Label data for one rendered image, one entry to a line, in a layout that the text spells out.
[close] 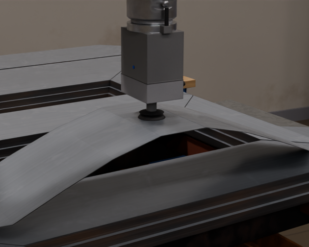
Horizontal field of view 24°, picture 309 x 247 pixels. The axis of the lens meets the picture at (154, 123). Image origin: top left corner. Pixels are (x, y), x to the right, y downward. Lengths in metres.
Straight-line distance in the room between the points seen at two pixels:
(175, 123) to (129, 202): 0.14
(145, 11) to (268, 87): 3.46
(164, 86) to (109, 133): 0.11
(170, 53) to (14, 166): 0.29
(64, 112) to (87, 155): 0.56
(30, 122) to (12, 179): 0.47
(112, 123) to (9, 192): 0.19
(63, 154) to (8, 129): 0.43
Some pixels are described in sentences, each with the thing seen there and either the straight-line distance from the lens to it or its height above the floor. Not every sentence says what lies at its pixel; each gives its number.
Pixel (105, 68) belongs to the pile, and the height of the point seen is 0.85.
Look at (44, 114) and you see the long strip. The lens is 1.56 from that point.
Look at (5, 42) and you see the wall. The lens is 3.72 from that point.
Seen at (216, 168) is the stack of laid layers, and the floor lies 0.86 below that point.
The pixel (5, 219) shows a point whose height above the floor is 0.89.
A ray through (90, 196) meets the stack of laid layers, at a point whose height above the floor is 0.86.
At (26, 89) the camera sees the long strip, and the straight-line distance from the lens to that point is 1.79.
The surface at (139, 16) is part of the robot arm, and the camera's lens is 1.05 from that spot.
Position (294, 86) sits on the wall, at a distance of 4.59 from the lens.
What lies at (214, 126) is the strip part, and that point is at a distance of 1.09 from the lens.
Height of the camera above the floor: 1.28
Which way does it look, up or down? 17 degrees down
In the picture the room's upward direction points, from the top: straight up
